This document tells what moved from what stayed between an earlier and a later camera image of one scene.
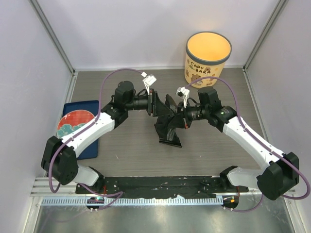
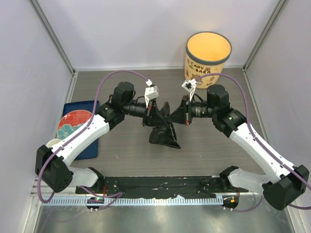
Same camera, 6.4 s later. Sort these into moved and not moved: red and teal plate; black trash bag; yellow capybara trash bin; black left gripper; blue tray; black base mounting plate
Moved: black trash bag; black left gripper
Not moved: red and teal plate; yellow capybara trash bin; black base mounting plate; blue tray
